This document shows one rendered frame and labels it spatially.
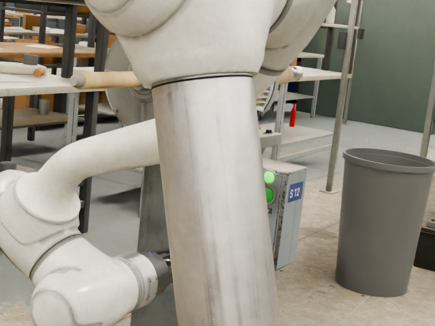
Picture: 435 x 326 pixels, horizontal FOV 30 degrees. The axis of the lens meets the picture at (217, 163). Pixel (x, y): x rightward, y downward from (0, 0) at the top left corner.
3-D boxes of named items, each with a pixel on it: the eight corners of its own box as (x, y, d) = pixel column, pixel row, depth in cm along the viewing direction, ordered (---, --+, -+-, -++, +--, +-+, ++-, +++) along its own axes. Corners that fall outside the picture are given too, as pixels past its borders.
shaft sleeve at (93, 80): (131, 70, 167) (143, 71, 165) (131, 86, 167) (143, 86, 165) (72, 72, 151) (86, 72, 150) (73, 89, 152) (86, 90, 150)
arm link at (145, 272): (137, 322, 124) (159, 312, 129) (142, 266, 122) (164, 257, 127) (90, 306, 128) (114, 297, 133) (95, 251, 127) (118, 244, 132)
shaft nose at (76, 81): (74, 74, 151) (84, 74, 150) (74, 86, 151) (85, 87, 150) (67, 74, 149) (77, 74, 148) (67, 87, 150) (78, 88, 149)
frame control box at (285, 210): (236, 250, 189) (248, 141, 184) (320, 273, 179) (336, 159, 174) (178, 274, 168) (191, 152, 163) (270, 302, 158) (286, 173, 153)
